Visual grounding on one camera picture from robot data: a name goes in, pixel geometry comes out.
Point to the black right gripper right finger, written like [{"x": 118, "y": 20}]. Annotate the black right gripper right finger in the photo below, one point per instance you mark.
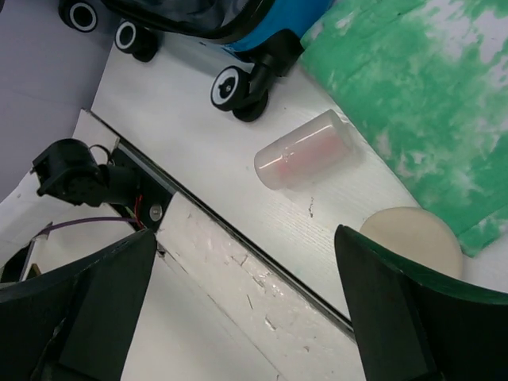
[{"x": 413, "y": 323}]

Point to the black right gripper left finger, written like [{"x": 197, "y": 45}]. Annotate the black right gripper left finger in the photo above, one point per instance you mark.
[{"x": 77, "y": 322}]

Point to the round beige disc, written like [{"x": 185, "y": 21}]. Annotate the round beige disc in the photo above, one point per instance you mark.
[{"x": 417, "y": 235}]

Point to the translucent plastic bottle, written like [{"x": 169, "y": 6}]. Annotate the translucent plastic bottle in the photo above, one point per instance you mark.
[{"x": 305, "y": 153}]

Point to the green white tie-dye garment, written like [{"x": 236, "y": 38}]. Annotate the green white tie-dye garment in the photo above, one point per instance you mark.
[{"x": 425, "y": 84}]

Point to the blue kids suitcase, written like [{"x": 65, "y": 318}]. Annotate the blue kids suitcase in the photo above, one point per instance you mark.
[{"x": 264, "y": 33}]

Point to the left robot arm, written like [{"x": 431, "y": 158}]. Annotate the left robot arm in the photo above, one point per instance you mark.
[{"x": 68, "y": 171}]

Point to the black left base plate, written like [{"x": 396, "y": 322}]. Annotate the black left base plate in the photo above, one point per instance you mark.
[{"x": 147, "y": 198}]

